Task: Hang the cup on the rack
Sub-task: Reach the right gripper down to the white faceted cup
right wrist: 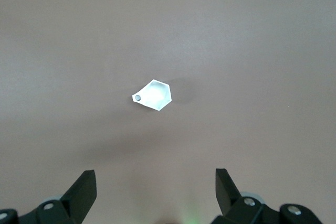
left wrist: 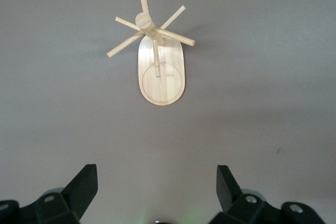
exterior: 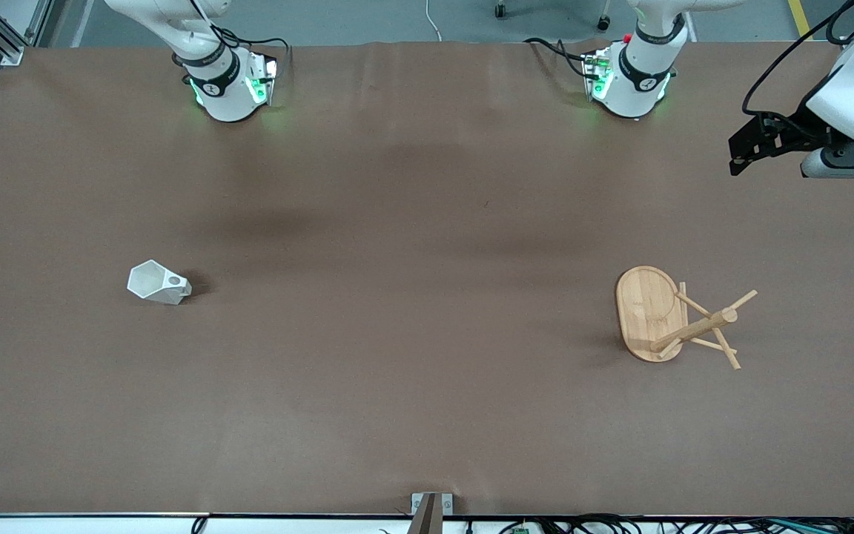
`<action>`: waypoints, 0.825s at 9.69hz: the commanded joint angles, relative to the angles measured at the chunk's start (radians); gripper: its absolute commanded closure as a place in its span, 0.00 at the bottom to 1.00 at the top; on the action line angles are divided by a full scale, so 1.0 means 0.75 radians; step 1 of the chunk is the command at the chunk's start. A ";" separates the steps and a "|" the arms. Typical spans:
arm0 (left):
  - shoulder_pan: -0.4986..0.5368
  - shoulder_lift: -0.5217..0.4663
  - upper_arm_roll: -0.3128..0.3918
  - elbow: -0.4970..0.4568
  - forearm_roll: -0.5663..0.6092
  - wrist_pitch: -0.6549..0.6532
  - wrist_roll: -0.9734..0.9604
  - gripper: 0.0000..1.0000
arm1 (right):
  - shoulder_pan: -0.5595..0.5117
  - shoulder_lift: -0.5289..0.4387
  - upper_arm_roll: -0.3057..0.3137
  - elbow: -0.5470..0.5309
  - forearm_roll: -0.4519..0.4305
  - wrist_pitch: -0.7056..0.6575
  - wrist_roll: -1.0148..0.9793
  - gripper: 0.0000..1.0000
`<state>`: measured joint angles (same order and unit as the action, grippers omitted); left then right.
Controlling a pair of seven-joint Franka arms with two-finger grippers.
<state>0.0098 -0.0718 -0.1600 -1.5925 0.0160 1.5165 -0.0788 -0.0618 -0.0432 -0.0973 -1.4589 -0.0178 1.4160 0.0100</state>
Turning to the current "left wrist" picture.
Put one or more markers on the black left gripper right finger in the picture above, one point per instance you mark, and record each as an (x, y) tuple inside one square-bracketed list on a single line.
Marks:
[(236, 203)]

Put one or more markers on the wooden cup rack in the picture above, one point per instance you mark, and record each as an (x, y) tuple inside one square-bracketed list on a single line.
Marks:
[(161, 87)]

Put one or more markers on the table cover sheet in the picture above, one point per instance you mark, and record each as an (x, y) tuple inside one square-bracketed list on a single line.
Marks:
[(262, 90)]

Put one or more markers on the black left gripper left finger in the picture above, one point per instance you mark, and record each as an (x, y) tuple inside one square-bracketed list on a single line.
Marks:
[(76, 195)]

